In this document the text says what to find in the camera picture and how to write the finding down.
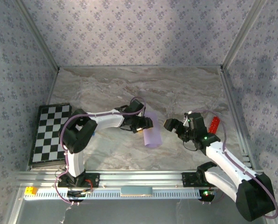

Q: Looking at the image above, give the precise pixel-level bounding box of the wide grooved aluminium rail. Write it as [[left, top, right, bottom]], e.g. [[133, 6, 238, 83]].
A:
[[15, 170, 269, 189]]

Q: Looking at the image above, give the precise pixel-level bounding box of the aluminium table edge rail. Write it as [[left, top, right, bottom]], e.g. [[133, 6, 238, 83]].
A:
[[219, 66, 257, 171], [45, 69, 60, 105], [58, 65, 223, 70]]

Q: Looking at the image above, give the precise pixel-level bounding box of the black white checkerboard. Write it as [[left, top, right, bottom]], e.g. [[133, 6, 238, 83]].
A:
[[28, 103, 72, 168]]

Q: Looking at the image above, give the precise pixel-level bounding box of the lilac paper sheet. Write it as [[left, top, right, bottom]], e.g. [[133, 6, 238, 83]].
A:
[[142, 111, 163, 149]]

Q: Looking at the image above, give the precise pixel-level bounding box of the slanted aluminium frame post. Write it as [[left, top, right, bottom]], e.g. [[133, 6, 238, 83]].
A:
[[221, 0, 268, 70]]

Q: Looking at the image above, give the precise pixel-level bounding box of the right gripper thin black wire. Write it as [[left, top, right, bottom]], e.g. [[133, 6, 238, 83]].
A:
[[183, 140, 199, 152]]

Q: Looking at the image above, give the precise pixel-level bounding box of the grey blue flat box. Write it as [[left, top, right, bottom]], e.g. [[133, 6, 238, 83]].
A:
[[120, 186, 153, 196]]

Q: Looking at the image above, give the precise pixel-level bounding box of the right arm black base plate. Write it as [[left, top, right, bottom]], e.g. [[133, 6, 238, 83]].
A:
[[181, 172, 224, 188]]

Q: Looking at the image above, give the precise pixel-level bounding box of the white slotted cable duct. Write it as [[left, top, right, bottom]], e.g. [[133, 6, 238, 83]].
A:
[[23, 186, 202, 200]]

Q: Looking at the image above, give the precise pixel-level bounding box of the yellow toy block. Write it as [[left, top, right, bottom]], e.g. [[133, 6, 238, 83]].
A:
[[24, 186, 38, 196]]

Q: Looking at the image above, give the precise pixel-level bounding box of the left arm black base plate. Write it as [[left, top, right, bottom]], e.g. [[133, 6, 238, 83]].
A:
[[57, 172, 100, 189]]

